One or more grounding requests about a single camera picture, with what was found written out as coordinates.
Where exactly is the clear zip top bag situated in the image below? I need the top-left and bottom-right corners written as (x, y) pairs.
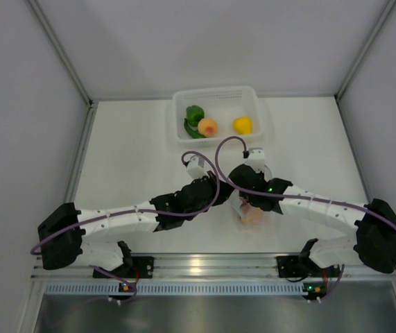
top-left (229, 166), bottom-right (275, 230)

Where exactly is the fake orange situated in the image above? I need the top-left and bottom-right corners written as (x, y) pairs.
top-left (241, 210), bottom-right (263, 225)

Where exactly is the green fake chili pepper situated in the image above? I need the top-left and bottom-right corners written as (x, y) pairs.
top-left (183, 119), bottom-right (206, 139)

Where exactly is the fake peach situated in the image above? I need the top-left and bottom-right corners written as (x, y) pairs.
top-left (198, 118), bottom-right (218, 137)

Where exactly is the green fake bell pepper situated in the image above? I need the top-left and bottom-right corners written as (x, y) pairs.
top-left (186, 105), bottom-right (205, 127)

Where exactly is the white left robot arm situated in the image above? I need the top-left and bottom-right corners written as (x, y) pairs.
top-left (32, 176), bottom-right (233, 277)

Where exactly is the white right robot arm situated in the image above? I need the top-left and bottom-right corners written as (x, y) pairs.
top-left (228, 164), bottom-right (396, 275)

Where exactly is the white plastic basket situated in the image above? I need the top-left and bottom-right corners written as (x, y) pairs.
top-left (170, 86), bottom-right (264, 148)

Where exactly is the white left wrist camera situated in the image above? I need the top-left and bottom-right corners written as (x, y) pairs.
top-left (186, 155), bottom-right (207, 180)

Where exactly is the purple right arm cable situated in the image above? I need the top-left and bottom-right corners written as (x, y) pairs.
top-left (215, 137), bottom-right (396, 270)

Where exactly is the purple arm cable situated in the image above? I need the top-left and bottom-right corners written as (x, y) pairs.
top-left (31, 151), bottom-right (221, 256)
top-left (215, 137), bottom-right (396, 270)

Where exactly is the black left base bracket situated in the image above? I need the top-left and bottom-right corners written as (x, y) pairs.
top-left (92, 256), bottom-right (154, 280)

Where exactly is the black base bracket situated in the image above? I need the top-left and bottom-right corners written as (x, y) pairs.
top-left (92, 256), bottom-right (154, 280)
top-left (276, 255), bottom-right (341, 279)

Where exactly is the aluminium mounting rail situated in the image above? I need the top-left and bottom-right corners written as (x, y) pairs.
top-left (31, 253), bottom-right (396, 280)

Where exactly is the black right base bracket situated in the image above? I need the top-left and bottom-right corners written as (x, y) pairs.
top-left (276, 255), bottom-right (341, 279)

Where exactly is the slotted white cable duct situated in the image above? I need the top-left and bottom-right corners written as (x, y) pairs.
top-left (45, 281), bottom-right (322, 296)

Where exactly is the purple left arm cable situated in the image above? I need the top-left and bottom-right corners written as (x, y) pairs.
top-left (31, 151), bottom-right (221, 256)

